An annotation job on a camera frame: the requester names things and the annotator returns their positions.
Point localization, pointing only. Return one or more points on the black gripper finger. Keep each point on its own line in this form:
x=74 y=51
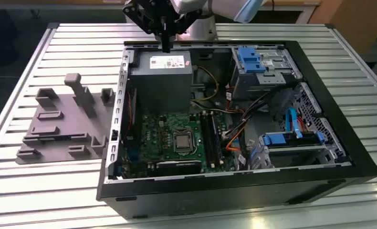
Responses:
x=140 y=20
x=183 y=22

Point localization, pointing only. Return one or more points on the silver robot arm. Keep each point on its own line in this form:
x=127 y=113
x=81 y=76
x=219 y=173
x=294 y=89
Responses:
x=200 y=28

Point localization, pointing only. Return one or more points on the black RAM slot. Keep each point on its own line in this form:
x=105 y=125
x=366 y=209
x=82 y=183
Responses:
x=208 y=140
x=204 y=140
x=212 y=140

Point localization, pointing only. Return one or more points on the grey power supply unit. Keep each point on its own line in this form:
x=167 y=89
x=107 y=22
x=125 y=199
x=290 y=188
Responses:
x=159 y=90

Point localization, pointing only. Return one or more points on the metal drive cage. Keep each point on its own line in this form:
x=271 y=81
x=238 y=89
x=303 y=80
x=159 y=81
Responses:
x=271 y=78

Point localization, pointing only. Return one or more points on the green motherboard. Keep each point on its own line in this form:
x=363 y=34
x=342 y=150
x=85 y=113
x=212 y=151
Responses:
x=152 y=124

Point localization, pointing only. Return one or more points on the black CPU socket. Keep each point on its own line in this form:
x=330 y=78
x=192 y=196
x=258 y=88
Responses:
x=181 y=130

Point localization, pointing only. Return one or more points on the grey parts rack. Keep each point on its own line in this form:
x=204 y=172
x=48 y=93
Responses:
x=64 y=119

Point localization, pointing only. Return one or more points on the silver CPU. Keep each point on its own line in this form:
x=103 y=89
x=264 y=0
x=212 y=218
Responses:
x=183 y=141

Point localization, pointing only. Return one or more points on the wooden cabinet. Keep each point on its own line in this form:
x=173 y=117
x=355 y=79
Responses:
x=350 y=23

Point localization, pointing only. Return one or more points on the hard disk in blue carrier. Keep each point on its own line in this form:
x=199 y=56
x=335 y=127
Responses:
x=275 y=139

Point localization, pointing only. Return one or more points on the black graphics card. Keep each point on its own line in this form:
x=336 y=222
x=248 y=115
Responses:
x=175 y=169

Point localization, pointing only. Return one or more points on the metal disk bay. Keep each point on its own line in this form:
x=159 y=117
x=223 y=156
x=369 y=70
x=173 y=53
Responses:
x=302 y=149

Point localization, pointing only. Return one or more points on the black PC case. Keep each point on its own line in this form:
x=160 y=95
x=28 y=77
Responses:
x=207 y=198

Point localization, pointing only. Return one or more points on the blue plastic drive bracket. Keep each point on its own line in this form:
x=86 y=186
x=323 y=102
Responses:
x=248 y=57

